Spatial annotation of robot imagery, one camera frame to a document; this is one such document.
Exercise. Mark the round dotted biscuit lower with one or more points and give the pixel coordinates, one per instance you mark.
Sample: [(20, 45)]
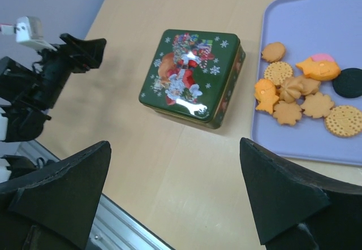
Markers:
[(344, 121)]

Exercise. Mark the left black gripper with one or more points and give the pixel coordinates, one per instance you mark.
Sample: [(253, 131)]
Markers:
[(41, 89)]

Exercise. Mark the right gripper black right finger with tong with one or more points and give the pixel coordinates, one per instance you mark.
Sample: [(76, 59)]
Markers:
[(296, 208)]

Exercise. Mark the black sandwich cookie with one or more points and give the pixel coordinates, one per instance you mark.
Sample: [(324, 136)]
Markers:
[(348, 83)]

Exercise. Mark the gold tin lid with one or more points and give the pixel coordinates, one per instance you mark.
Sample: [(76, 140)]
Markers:
[(182, 49)]

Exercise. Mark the green christmas cookie tin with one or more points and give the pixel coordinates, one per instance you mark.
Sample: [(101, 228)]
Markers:
[(202, 97)]

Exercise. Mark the lilac plastic tray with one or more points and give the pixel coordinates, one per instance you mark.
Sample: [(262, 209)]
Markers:
[(320, 36)]

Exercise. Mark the orange fish cookie centre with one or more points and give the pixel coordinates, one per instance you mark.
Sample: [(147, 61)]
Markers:
[(320, 71)]

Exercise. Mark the tan maple leaf cookie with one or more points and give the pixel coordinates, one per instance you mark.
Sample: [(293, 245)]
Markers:
[(317, 105)]

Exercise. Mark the right gripper black left finger with tong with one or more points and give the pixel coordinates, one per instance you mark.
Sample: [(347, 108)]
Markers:
[(53, 206)]

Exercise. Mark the orange fish cookie left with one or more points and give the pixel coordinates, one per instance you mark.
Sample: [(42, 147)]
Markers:
[(266, 95)]

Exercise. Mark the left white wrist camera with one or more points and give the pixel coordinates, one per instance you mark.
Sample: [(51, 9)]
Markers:
[(28, 32)]

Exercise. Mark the plain round tan cookie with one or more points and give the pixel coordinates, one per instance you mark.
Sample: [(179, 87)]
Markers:
[(273, 52)]

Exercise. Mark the orange swirl meringue cookie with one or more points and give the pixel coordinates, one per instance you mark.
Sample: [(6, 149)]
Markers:
[(291, 89)]

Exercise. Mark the orange fish cookie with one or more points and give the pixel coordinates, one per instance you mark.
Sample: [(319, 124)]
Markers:
[(320, 71), (266, 95)]

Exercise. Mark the pink sandwich cookie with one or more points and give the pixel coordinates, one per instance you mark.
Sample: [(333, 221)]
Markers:
[(320, 57)]

